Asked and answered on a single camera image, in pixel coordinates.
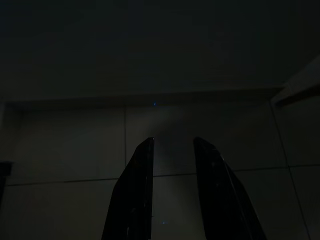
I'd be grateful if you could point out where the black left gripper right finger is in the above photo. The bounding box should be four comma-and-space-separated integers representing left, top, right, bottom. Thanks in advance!
193, 136, 267, 240

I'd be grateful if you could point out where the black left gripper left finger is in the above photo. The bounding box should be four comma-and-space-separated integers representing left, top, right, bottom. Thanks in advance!
101, 136, 155, 240

